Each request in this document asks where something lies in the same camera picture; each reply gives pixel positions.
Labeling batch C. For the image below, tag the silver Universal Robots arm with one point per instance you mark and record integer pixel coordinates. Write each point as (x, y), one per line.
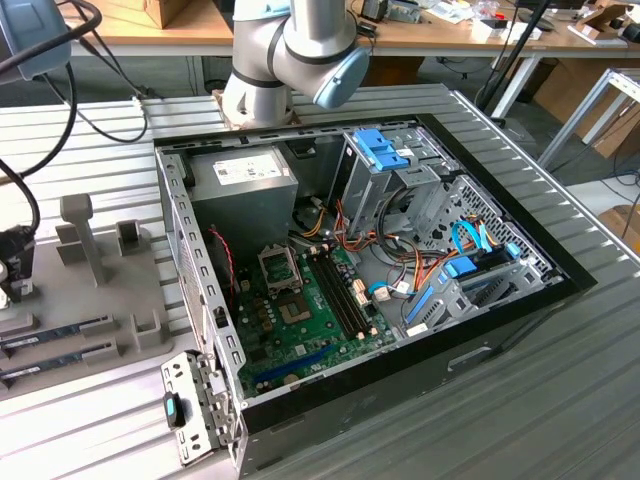
(300, 30)

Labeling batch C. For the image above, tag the CPU socket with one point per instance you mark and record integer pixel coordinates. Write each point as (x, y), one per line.
(295, 310)

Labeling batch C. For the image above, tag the grey plastic parts rack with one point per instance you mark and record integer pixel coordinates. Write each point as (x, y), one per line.
(60, 320)

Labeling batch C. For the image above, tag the dark RAM stick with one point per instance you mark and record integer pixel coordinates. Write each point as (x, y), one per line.
(50, 362)
(50, 334)

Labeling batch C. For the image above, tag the black latch with blue tab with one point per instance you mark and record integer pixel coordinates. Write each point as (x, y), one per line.
(172, 407)

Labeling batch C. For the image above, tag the black case fan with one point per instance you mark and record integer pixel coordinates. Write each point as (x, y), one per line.
(220, 270)

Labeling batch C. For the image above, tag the grey power supply unit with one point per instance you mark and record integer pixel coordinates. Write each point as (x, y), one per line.
(240, 210)

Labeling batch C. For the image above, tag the green motherboard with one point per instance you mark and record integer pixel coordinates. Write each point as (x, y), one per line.
(280, 345)

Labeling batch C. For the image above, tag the blue expansion slot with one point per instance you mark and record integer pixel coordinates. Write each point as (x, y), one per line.
(295, 364)

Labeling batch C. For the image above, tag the wooden desk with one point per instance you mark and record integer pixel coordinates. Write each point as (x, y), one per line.
(150, 27)

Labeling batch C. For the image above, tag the small brown cardboard box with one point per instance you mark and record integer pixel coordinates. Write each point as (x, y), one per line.
(170, 12)

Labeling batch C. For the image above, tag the black RAM slot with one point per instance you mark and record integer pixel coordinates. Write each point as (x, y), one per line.
(337, 300)
(348, 295)

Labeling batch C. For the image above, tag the black open PC case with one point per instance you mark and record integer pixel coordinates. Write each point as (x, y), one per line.
(350, 400)

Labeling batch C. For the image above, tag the blue plastic drive latch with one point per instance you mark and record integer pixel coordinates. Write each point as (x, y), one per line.
(380, 150)

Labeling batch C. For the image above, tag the grey metal disk bay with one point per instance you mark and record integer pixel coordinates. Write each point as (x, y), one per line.
(450, 305)

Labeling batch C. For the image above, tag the hard disk in blue carrier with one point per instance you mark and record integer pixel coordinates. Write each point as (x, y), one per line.
(460, 267)

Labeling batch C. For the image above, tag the black tripod stand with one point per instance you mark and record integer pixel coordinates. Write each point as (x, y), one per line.
(520, 45)

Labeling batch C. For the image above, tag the large brown cardboard box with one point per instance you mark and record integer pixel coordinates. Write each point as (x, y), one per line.
(560, 90)

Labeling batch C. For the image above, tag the grey hinged slot bracket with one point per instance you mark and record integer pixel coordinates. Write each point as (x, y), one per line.
(175, 372)

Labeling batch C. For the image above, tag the aluminium profile frame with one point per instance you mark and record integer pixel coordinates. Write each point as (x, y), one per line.
(576, 117)

